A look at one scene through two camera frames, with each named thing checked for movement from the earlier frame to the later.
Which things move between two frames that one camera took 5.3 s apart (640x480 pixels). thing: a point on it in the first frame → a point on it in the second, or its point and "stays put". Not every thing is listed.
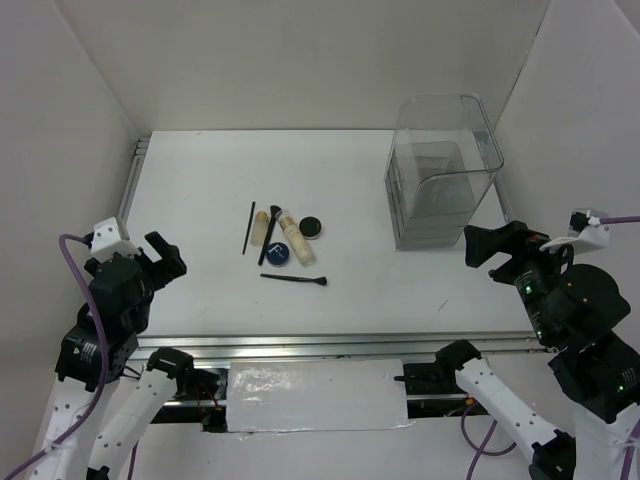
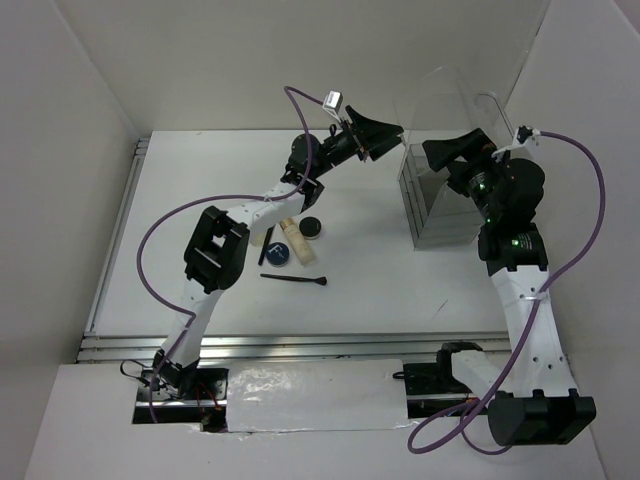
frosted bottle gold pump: (259, 230) stays put
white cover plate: (315, 395) stays put
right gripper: (478, 241) → (476, 146)
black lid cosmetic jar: (310, 227) stays put
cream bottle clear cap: (294, 233) stays put
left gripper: (169, 266) → (362, 131)
